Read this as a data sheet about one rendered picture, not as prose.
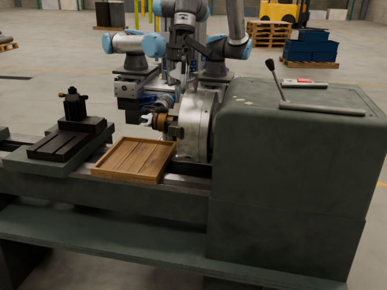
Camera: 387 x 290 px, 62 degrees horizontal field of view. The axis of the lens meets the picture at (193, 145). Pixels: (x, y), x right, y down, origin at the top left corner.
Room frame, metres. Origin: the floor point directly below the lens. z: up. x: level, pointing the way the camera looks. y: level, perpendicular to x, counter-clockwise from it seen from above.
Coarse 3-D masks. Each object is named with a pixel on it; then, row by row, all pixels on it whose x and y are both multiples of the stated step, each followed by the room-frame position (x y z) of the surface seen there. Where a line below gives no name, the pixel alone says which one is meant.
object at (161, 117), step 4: (156, 116) 1.33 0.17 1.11; (160, 116) 1.33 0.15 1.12; (164, 116) 1.32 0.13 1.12; (168, 116) 1.34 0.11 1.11; (152, 120) 1.32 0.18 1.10; (156, 120) 1.32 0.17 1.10; (160, 120) 1.31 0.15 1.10; (164, 120) 1.30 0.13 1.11; (172, 120) 1.32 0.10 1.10; (152, 124) 1.32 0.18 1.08; (156, 124) 1.31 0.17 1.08; (160, 124) 1.30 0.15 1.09; (152, 128) 1.32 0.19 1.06; (156, 128) 1.32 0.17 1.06; (160, 128) 1.31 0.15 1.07
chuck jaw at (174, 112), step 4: (180, 96) 1.40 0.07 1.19; (180, 100) 1.39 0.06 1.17; (176, 104) 1.38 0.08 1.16; (180, 104) 1.37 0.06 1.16; (176, 108) 1.36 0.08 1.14; (168, 112) 1.35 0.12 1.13; (172, 112) 1.35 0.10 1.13; (176, 112) 1.35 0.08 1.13; (172, 116) 1.35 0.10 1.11; (176, 116) 1.35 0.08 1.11
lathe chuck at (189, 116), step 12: (192, 96) 1.27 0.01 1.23; (204, 96) 1.27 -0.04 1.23; (180, 108) 1.22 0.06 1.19; (192, 108) 1.21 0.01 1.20; (180, 120) 1.19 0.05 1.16; (192, 120) 1.18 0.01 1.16; (192, 132) 1.16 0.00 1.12; (180, 144) 1.17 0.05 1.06; (192, 144) 1.16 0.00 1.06; (180, 156) 1.20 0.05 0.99; (192, 156) 1.18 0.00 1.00
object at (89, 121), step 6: (60, 120) 1.48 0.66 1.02; (84, 120) 1.49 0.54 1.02; (90, 120) 1.49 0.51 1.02; (96, 120) 1.49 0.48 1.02; (102, 120) 1.51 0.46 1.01; (60, 126) 1.47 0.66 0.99; (66, 126) 1.47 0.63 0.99; (72, 126) 1.46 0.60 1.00; (78, 126) 1.46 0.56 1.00; (84, 126) 1.45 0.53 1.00; (90, 126) 1.44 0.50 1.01; (96, 126) 1.44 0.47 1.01; (102, 126) 1.50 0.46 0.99; (90, 132) 1.44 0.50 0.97; (96, 132) 1.44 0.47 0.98
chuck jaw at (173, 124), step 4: (168, 120) 1.31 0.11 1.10; (164, 124) 1.28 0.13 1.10; (168, 124) 1.25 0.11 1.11; (172, 124) 1.24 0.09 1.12; (176, 124) 1.24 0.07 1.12; (164, 128) 1.28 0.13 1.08; (168, 128) 1.20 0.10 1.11; (172, 128) 1.20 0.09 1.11; (176, 128) 1.20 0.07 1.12; (180, 128) 1.18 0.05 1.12; (168, 132) 1.20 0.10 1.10; (172, 132) 1.20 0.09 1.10; (176, 132) 1.20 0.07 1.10; (180, 132) 1.18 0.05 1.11; (180, 136) 1.18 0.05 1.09
